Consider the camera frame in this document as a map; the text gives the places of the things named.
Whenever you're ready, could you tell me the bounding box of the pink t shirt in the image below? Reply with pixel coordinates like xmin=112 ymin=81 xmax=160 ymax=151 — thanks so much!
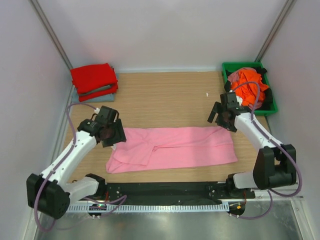
xmin=106 ymin=126 xmax=238 ymax=174

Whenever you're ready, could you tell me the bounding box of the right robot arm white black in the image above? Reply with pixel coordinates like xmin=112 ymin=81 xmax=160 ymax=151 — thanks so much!
xmin=207 ymin=92 xmax=299 ymax=198

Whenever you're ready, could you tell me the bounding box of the white slotted cable duct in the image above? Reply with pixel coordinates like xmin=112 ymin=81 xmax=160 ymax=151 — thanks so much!
xmin=66 ymin=202 xmax=230 ymax=214

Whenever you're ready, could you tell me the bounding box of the green plastic bin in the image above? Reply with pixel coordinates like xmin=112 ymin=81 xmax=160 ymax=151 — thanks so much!
xmin=222 ymin=61 xmax=278 ymax=117

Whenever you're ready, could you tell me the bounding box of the grey folded t shirt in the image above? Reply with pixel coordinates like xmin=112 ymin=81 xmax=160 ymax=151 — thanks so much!
xmin=71 ymin=72 xmax=120 ymax=104

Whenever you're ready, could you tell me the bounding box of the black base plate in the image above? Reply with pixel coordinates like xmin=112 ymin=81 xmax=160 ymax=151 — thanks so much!
xmin=89 ymin=181 xmax=255 ymax=206

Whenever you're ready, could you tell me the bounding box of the orange t shirt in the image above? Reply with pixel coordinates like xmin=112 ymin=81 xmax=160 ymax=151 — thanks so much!
xmin=230 ymin=69 xmax=270 ymax=107

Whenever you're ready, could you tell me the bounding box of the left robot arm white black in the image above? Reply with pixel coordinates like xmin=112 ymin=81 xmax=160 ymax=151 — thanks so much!
xmin=26 ymin=106 xmax=127 ymax=220

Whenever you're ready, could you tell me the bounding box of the red folded t shirt lower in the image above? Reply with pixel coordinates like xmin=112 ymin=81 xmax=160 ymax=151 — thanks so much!
xmin=77 ymin=83 xmax=118 ymax=103

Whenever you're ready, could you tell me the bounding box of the red folded t shirt top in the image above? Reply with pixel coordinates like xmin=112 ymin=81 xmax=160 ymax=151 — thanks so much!
xmin=70 ymin=63 xmax=118 ymax=95

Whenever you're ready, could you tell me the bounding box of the red folded t shirt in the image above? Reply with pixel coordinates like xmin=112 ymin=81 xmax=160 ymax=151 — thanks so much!
xmin=77 ymin=83 xmax=118 ymax=103
xmin=70 ymin=63 xmax=118 ymax=95

